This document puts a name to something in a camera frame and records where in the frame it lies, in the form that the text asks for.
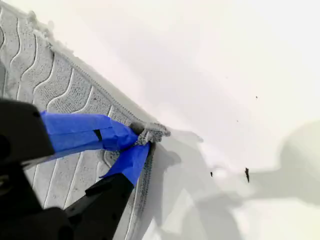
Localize grey striped towel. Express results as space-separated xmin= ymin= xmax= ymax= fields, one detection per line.
xmin=0 ymin=4 xmax=172 ymax=240

